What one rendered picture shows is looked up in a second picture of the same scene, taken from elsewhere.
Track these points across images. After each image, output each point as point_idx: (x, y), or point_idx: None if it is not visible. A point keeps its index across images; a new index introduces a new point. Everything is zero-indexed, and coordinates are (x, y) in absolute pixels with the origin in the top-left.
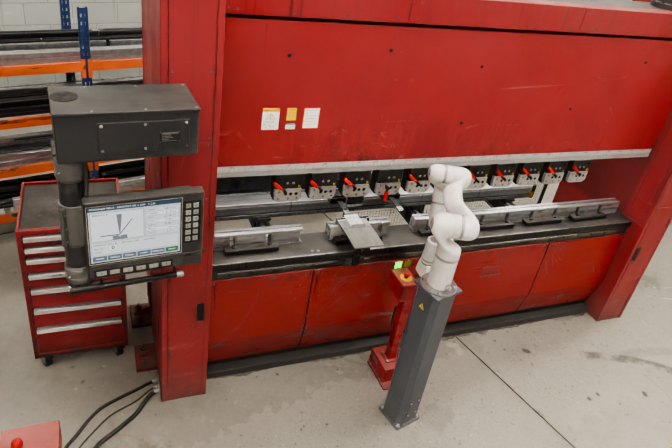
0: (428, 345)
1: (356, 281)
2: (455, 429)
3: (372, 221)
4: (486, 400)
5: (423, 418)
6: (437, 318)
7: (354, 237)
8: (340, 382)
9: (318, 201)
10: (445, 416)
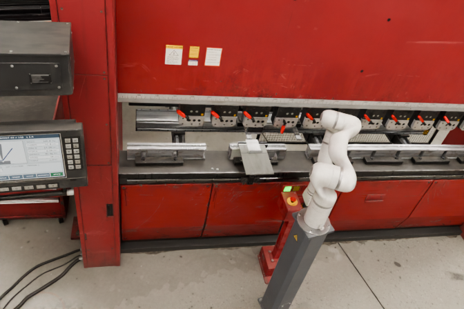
0: (299, 268)
1: (250, 195)
2: None
3: (271, 147)
4: (352, 305)
5: None
6: (308, 250)
7: (248, 163)
8: (230, 271)
9: None
10: None
